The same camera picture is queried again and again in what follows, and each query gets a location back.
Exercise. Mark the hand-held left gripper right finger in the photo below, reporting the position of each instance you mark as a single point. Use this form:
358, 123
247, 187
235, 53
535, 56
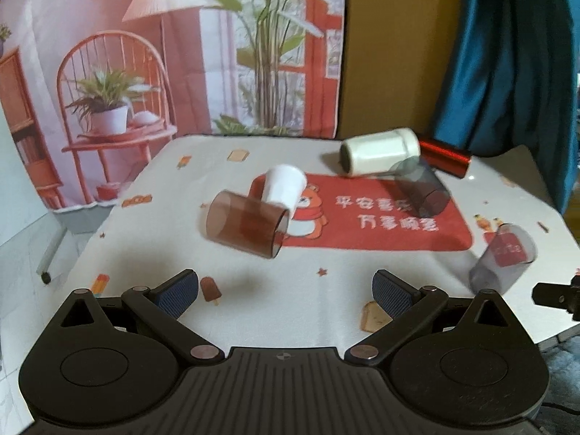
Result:
393, 293

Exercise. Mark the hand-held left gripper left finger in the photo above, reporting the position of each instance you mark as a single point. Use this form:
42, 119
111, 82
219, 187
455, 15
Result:
177, 293

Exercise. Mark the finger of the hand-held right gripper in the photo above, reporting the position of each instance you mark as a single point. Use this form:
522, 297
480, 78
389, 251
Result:
550, 295

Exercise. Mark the brown translucent cup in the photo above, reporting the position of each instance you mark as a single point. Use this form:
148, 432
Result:
244, 224

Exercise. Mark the clear cup with red label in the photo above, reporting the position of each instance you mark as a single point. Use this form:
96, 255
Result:
505, 256

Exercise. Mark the grey translucent cup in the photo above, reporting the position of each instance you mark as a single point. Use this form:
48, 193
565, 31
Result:
423, 188

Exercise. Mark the white plastic cup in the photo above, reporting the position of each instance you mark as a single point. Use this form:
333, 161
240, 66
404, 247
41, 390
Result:
282, 186

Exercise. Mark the red bear-print mat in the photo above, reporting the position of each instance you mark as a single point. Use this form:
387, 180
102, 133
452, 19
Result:
385, 231

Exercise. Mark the white printed tablecloth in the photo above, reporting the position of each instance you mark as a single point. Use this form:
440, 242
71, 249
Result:
294, 290

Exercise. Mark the white stand leg with caster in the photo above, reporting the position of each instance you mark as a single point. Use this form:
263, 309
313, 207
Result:
49, 253

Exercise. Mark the cream white jar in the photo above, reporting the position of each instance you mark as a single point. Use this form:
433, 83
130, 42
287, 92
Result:
380, 150

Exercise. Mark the red metal can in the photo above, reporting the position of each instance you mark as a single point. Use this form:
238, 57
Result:
446, 156

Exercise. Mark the printed room backdrop cloth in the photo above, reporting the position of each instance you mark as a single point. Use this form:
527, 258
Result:
136, 77

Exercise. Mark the blue curtain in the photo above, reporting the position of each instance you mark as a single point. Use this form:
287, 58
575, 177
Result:
507, 63

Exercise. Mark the brown board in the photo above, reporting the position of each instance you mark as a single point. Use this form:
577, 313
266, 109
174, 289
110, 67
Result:
394, 45

